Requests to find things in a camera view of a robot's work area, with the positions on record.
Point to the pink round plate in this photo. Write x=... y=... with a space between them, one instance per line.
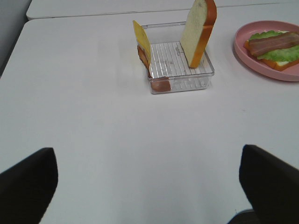
x=245 y=32

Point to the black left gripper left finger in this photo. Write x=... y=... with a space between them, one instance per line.
x=27 y=188

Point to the bacon strip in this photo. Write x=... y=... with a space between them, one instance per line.
x=162 y=84
x=261 y=43

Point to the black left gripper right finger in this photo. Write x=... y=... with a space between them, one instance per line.
x=270 y=185

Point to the yellow cheese slice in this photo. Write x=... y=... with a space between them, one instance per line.
x=143 y=45

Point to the left clear plastic tray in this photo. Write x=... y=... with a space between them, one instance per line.
x=168 y=59

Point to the green lettuce leaf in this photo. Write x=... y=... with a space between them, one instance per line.
x=280 y=52

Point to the bread slice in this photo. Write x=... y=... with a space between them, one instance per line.
x=280 y=65
x=198 y=28

